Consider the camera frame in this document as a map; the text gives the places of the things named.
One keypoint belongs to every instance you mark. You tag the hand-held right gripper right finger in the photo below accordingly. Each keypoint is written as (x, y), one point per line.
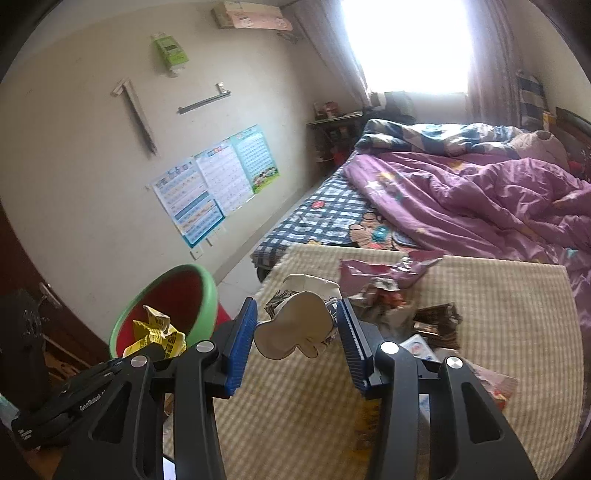
(351, 346)

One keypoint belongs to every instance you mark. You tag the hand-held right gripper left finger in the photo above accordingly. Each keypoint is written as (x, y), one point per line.
(240, 350)

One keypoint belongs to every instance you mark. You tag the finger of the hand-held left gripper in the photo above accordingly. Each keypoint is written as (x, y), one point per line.
(94, 381)

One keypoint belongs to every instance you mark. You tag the white paper wrapper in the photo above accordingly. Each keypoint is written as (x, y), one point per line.
(295, 330)

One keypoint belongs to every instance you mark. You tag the yellow wrapper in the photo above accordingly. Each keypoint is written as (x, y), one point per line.
(154, 337)

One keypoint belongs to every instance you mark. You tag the pink foil wrapper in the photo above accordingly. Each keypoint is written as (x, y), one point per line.
(369, 272)

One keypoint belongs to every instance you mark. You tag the red bin with green rim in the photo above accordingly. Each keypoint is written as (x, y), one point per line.
(184, 295)

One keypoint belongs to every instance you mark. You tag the dark brown wrapper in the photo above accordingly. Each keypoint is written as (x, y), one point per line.
(438, 323)

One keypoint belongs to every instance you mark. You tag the crumpled silver wrapper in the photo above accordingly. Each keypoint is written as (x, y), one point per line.
(397, 321)

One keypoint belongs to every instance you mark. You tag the crumpled red brown wrapper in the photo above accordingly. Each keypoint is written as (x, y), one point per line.
(385, 293)

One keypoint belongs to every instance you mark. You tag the white blue packet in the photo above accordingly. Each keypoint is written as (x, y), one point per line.
(418, 346)

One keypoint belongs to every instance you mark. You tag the brown wooden door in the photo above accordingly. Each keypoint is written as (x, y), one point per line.
(69, 295)

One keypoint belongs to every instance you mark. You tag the printed white wrapper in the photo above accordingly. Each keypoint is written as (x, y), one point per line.
(314, 286)

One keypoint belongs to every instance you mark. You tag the blue plaid bed sheet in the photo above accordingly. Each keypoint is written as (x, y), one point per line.
(314, 226)

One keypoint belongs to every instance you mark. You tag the pink red printed wrapper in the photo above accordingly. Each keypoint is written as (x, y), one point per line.
(501, 390)

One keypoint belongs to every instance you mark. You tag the beige striped woven mat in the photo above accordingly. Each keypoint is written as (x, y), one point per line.
(508, 314)

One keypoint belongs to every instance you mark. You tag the purple quilt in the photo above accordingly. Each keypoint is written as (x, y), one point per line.
(461, 198)

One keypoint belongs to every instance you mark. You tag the red container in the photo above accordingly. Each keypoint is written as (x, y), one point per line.
(338, 155)

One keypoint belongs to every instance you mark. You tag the blue white patchwork quilt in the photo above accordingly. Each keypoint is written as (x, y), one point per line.
(415, 134)

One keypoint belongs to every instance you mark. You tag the dark small desk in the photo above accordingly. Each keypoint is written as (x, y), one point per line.
(332, 121)

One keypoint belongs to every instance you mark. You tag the small red box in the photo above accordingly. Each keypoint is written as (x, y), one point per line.
(331, 110)

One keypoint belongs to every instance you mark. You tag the dark clothes pile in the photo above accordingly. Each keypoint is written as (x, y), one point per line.
(397, 104)

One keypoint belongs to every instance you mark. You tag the beige plush toy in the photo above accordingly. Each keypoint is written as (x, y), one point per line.
(545, 145)

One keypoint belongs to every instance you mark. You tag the pink patterned curtain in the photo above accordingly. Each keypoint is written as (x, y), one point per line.
(489, 69)
(337, 55)

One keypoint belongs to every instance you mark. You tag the yellow box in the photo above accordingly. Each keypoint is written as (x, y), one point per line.
(549, 121)

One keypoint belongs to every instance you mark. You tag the bright window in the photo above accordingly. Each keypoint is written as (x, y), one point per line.
(406, 46)

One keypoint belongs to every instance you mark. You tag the blue checked bag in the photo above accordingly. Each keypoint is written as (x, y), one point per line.
(531, 97)

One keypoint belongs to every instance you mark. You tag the green hanging bag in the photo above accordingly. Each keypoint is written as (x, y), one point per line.
(171, 50)

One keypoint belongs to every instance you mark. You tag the dark wooden headboard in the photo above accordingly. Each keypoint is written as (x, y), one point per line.
(577, 124)

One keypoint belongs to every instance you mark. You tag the blue chart wall poster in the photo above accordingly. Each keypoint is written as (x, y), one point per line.
(189, 203)

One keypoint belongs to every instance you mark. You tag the white chart wall poster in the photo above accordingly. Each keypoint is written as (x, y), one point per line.
(224, 177)

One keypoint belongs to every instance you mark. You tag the teal number wall poster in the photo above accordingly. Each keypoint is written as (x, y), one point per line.
(256, 159)

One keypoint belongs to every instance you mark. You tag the grey wall rail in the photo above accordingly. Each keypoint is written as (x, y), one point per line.
(203, 102)

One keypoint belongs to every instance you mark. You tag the wall-hung dark stick bundle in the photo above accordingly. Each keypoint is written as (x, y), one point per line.
(138, 120)

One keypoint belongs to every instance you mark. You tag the covered wall air conditioner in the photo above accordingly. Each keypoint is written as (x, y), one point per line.
(249, 16)

